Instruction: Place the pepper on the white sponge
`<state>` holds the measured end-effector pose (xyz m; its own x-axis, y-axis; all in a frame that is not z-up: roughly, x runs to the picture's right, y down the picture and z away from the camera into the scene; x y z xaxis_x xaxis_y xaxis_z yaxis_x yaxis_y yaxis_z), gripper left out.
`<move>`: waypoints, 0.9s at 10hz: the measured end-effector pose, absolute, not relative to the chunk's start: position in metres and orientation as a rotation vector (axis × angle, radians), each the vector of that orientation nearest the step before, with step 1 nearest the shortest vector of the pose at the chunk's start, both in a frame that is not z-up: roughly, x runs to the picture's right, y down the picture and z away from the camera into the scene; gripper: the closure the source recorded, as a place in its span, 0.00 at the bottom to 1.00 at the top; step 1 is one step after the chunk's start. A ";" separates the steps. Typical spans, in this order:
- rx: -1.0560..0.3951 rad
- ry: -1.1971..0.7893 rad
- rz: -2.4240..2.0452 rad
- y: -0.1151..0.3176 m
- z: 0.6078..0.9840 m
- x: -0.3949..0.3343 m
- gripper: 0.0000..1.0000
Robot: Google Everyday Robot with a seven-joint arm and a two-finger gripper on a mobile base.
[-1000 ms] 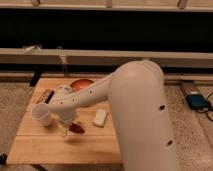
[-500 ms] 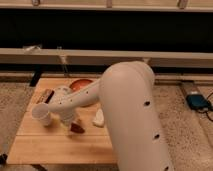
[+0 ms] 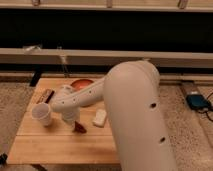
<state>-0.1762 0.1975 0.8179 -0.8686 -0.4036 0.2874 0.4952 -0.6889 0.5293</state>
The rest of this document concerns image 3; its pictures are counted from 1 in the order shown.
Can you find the white paper cup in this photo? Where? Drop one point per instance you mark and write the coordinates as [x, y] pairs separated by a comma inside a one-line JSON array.
[[42, 113]]

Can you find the white sponge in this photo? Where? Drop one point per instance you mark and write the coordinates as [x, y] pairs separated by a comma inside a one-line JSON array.
[[100, 118]]

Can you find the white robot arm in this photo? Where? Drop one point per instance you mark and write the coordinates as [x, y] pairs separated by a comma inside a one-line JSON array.
[[130, 95]]

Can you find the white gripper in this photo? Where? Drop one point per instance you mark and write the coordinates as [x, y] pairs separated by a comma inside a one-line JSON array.
[[71, 117]]

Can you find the brown chocolate bar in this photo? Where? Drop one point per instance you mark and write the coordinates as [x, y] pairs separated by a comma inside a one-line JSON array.
[[46, 96]]

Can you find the white rail beam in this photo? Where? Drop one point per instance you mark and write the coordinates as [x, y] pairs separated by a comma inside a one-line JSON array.
[[101, 57]]

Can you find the orange bowl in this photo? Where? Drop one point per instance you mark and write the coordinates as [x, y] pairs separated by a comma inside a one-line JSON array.
[[81, 83]]

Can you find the blue device on floor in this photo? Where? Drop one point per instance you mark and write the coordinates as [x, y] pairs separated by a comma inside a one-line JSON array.
[[197, 102]]

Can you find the wooden board table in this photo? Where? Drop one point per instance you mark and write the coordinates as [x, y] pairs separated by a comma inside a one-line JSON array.
[[57, 144]]

